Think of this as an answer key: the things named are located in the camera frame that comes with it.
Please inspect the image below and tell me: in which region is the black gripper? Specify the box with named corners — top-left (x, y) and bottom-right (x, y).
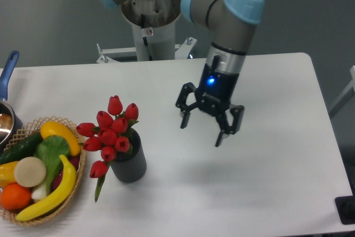
top-left (175, 64), bottom-right (245, 147)

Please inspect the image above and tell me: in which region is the red tulip bouquet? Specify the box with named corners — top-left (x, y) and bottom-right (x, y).
top-left (76, 95), bottom-right (139, 200)

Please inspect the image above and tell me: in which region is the dark grey ribbed vase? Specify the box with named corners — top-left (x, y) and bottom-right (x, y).
top-left (111, 130), bottom-right (147, 183)

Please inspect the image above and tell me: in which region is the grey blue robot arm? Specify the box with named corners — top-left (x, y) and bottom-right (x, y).
top-left (100, 0), bottom-right (265, 145)

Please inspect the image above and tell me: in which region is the dark red vegetable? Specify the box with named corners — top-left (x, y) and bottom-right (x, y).
top-left (52, 155), bottom-right (80, 191)

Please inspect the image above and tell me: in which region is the yellow banana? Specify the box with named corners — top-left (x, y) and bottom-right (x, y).
top-left (16, 155), bottom-right (77, 221)

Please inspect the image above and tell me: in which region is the green bok choy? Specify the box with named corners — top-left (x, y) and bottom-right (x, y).
top-left (32, 135), bottom-right (70, 202)

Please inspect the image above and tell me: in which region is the black device at edge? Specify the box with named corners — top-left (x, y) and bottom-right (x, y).
top-left (334, 195), bottom-right (354, 225)

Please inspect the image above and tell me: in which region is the woven wicker basket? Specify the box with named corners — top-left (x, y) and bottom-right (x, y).
top-left (1, 116), bottom-right (87, 226)

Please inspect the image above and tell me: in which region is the green cucumber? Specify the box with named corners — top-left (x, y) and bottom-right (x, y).
top-left (1, 132), bottom-right (43, 164)

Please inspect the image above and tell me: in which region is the yellow bell pepper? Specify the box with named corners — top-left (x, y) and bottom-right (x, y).
top-left (0, 161), bottom-right (19, 188)

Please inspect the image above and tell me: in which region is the orange fruit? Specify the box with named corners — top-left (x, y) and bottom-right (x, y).
top-left (1, 183), bottom-right (32, 210)

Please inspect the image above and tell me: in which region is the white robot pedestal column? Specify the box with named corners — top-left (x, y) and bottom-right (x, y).
top-left (121, 0), bottom-right (181, 61)

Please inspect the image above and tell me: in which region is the white frame at right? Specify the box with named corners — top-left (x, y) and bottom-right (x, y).
top-left (328, 66), bottom-right (354, 119)

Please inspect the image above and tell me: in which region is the blue handled saucepan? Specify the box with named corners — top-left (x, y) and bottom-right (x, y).
top-left (1, 51), bottom-right (23, 154)

